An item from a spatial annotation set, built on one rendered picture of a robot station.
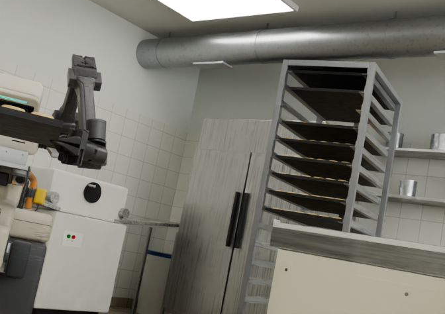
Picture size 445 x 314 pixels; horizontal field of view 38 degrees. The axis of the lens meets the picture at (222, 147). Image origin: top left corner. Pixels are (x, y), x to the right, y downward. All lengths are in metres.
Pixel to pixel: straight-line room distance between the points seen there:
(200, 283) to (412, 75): 2.78
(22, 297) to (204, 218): 3.36
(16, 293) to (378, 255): 1.80
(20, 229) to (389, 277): 1.81
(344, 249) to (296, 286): 0.15
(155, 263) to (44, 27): 2.63
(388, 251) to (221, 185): 4.58
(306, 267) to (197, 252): 4.51
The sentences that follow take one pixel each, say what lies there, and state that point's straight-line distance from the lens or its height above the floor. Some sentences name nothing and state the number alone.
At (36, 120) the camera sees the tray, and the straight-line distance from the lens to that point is 1.39.
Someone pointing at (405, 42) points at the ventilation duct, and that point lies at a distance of 5.29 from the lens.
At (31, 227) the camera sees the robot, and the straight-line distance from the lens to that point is 2.87.
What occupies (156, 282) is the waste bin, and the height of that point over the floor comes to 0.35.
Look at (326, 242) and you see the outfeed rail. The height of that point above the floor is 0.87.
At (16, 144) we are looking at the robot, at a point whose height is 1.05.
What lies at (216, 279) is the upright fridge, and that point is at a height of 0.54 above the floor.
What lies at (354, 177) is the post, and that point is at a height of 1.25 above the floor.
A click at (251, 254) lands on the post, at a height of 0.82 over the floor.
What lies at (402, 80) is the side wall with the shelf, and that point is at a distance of 6.37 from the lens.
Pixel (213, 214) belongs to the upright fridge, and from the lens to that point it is 5.97.
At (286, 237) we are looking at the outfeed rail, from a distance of 1.60.
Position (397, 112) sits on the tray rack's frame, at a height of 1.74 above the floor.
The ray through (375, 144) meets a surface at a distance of 3.41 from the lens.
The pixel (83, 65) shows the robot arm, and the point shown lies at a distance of 2.23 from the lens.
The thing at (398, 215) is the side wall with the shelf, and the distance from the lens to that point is 6.04.
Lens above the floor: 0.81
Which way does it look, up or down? 9 degrees up
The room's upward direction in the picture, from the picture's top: 11 degrees clockwise
